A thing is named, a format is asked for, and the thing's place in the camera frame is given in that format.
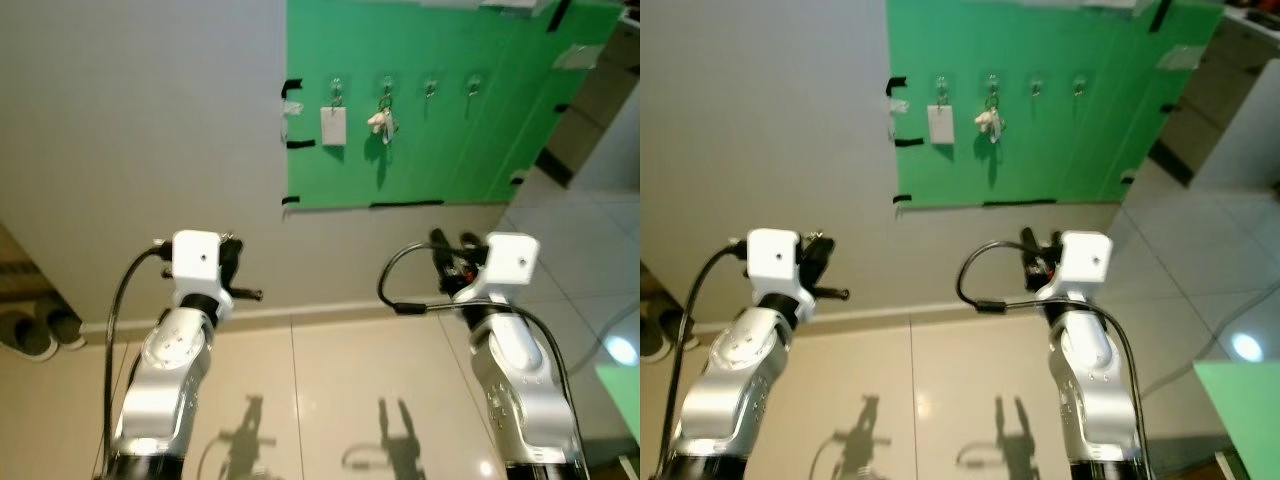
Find keys with white plush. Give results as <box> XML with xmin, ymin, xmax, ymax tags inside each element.
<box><xmin>367</xmin><ymin>95</ymin><xmax>398</xmax><ymax>143</ymax></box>
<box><xmin>975</xmin><ymin>95</ymin><xmax>1006</xmax><ymax>143</ymax></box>

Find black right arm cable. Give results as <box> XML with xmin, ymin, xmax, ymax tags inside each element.
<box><xmin>955</xmin><ymin>240</ymin><xmax>1151</xmax><ymax>471</ymax></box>
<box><xmin>377</xmin><ymin>243</ymin><xmax>576</xmax><ymax>471</ymax></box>

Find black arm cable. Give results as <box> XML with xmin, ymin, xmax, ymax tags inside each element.
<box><xmin>100</xmin><ymin>240</ymin><xmax>176</xmax><ymax>471</ymax></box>
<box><xmin>377</xmin><ymin>243</ymin><xmax>576</xmax><ymax>471</ymax></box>
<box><xmin>955</xmin><ymin>240</ymin><xmax>1151</xmax><ymax>471</ymax></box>
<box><xmin>660</xmin><ymin>240</ymin><xmax>751</xmax><ymax>471</ymax></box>

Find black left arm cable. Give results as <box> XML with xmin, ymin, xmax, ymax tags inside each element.
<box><xmin>660</xmin><ymin>240</ymin><xmax>751</xmax><ymax>471</ymax></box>
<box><xmin>100</xmin><ymin>240</ymin><xmax>176</xmax><ymax>471</ymax></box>

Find green wall board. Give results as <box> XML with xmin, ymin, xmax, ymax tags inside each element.
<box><xmin>886</xmin><ymin>0</ymin><xmax>1226</xmax><ymax>209</ymax></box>
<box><xmin>283</xmin><ymin>0</ymin><xmax>626</xmax><ymax>211</ymax></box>

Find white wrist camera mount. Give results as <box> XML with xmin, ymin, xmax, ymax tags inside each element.
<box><xmin>746</xmin><ymin>228</ymin><xmax>813</xmax><ymax>313</ymax></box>
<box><xmin>450</xmin><ymin>232</ymin><xmax>542</xmax><ymax>306</ymax></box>
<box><xmin>1035</xmin><ymin>231</ymin><xmax>1114</xmax><ymax>306</ymax></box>
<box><xmin>170</xmin><ymin>229</ymin><xmax>236</xmax><ymax>313</ymax></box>

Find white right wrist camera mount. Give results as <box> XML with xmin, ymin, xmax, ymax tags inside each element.
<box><xmin>1035</xmin><ymin>231</ymin><xmax>1114</xmax><ymax>306</ymax></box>
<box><xmin>450</xmin><ymin>232</ymin><xmax>542</xmax><ymax>306</ymax></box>

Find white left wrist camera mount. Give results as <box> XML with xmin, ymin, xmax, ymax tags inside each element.
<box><xmin>746</xmin><ymin>228</ymin><xmax>813</xmax><ymax>313</ymax></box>
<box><xmin>170</xmin><ymin>229</ymin><xmax>236</xmax><ymax>313</ymax></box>

